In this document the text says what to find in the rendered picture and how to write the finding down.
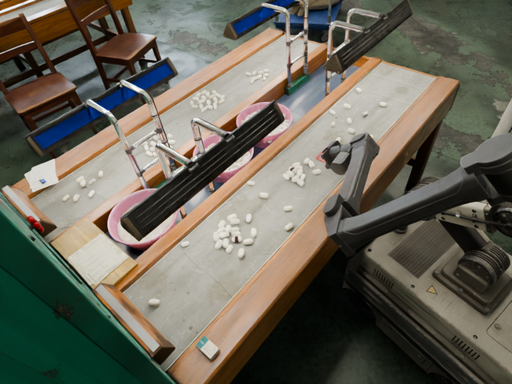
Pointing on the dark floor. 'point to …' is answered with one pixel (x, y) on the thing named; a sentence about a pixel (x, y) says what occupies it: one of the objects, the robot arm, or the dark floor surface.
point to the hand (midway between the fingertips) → (318, 158)
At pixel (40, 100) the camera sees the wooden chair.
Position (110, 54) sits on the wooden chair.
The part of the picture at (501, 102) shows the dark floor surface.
